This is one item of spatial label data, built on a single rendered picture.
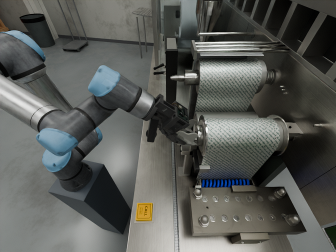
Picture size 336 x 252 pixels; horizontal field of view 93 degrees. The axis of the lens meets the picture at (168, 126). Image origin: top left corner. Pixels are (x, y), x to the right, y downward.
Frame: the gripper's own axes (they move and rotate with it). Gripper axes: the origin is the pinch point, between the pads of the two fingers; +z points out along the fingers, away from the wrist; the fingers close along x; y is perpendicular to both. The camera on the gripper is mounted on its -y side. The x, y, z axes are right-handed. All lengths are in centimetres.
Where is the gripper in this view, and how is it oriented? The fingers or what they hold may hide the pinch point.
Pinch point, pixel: (191, 139)
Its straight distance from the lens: 56.5
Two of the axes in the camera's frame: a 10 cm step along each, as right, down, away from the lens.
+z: 7.6, 4.3, 4.8
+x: -0.1, -7.3, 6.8
